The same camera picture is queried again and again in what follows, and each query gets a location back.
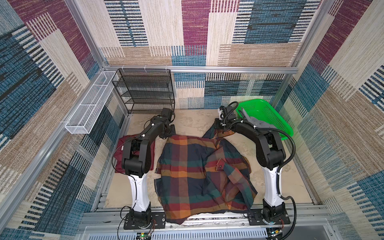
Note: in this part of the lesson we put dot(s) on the green plastic laundry basket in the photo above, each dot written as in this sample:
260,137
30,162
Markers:
263,111

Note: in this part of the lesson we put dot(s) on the folded maroon shirt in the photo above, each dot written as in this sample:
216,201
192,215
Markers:
119,153

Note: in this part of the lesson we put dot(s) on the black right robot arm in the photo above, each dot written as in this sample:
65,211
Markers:
270,155

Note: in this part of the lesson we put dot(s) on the grey shirt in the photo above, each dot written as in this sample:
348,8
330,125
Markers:
257,124

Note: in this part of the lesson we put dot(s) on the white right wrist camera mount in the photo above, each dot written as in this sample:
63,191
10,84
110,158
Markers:
222,112

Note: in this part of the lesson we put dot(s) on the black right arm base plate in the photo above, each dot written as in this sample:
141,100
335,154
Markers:
255,217

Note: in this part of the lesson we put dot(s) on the black wire mesh shelf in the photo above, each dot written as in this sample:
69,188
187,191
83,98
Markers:
145,91

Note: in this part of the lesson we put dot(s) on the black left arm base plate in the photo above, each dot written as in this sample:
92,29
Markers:
157,220

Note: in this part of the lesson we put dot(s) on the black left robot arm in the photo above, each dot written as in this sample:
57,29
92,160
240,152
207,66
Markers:
136,163

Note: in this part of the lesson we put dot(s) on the multicolour plaid long sleeve shirt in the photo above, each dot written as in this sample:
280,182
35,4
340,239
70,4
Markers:
203,175

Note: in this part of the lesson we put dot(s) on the aluminium front rail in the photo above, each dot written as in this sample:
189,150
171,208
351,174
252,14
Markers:
313,223

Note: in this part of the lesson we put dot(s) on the white wire mesh tray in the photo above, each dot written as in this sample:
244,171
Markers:
86,114

